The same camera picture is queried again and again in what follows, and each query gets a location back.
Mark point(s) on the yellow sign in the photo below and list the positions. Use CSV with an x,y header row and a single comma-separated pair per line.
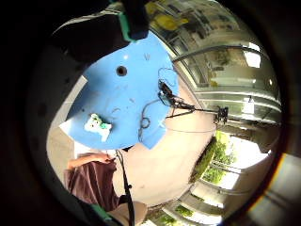
x,y
169,21

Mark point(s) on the black tripod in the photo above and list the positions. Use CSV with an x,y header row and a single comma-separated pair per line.
x,y
178,103

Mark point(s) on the white and green soft toy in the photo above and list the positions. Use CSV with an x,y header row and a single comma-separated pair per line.
x,y
98,126

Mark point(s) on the green hedge planter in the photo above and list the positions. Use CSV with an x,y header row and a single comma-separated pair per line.
x,y
204,160

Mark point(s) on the green trees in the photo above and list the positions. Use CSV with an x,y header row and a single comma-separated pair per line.
x,y
221,157

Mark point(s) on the the person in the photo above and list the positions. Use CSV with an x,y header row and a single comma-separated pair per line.
x,y
94,183

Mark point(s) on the black camera on tripod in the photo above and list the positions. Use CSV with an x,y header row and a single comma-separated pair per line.
x,y
222,115

